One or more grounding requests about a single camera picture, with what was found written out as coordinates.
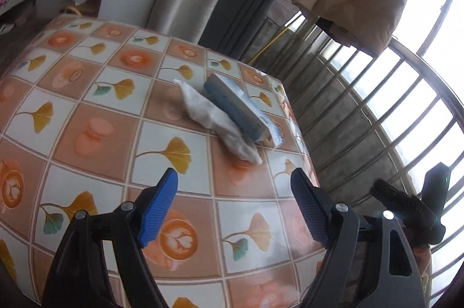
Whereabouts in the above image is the dark grey cabinet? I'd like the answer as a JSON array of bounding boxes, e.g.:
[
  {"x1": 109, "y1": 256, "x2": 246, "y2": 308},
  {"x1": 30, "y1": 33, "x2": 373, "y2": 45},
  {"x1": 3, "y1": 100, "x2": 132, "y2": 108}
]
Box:
[{"x1": 199, "y1": 0, "x2": 281, "y2": 60}]

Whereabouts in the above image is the white bag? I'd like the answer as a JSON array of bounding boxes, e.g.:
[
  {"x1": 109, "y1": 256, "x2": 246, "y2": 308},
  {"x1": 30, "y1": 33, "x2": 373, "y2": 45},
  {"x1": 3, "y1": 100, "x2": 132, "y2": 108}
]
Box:
[{"x1": 173, "y1": 78, "x2": 263, "y2": 164}]

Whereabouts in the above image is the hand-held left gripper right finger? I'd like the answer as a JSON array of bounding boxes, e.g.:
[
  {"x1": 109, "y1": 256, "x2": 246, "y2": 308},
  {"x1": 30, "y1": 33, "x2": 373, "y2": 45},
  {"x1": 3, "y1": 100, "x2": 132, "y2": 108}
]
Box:
[{"x1": 291, "y1": 167, "x2": 425, "y2": 308}]

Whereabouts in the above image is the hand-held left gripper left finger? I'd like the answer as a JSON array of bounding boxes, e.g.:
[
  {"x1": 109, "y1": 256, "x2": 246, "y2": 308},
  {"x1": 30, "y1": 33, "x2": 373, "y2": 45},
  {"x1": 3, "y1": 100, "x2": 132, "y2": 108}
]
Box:
[{"x1": 41, "y1": 167, "x2": 179, "y2": 308}]

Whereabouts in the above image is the metal balcony railing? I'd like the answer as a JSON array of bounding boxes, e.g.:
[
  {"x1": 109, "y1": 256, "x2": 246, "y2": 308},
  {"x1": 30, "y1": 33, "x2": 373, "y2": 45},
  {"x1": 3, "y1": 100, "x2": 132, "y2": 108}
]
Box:
[{"x1": 283, "y1": 0, "x2": 464, "y2": 308}]

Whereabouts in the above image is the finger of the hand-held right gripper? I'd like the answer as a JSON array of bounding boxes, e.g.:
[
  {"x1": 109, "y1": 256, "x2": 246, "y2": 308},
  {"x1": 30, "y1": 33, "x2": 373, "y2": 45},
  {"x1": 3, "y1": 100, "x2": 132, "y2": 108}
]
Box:
[{"x1": 370, "y1": 179, "x2": 411, "y2": 214}]

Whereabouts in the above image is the blue white packet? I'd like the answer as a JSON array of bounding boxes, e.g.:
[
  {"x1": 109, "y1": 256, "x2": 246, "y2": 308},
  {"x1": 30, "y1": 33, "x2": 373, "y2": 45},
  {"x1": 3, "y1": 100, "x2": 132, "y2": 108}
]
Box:
[{"x1": 204, "y1": 72, "x2": 285, "y2": 148}]

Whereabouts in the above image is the yellow stick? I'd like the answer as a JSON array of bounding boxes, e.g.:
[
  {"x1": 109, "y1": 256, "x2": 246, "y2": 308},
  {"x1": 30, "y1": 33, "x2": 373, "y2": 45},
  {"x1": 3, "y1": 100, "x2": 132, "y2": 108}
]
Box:
[{"x1": 250, "y1": 13, "x2": 303, "y2": 64}]

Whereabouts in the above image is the floral checked tablecloth table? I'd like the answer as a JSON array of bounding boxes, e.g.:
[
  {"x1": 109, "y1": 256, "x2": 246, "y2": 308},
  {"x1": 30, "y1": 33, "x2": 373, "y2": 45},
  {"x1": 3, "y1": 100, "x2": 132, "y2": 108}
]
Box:
[{"x1": 0, "y1": 14, "x2": 325, "y2": 308}]

